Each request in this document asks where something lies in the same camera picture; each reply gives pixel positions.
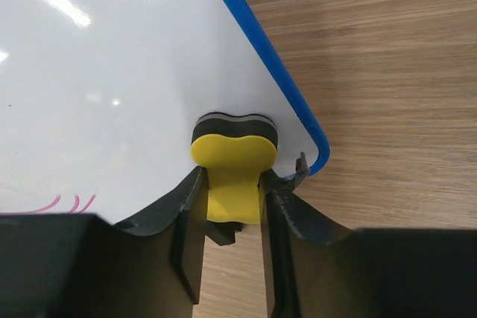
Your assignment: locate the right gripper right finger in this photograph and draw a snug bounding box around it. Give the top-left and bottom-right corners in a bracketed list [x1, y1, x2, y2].
[260, 156, 476, 317]

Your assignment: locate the blue framed whiteboard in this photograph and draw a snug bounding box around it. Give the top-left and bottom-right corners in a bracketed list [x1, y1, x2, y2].
[1, 0, 330, 223]

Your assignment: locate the yellow black whiteboard eraser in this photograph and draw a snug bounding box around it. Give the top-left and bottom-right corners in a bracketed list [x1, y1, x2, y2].
[191, 112, 278, 224]

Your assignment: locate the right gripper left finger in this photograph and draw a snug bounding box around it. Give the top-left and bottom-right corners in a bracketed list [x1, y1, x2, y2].
[1, 167, 208, 317]

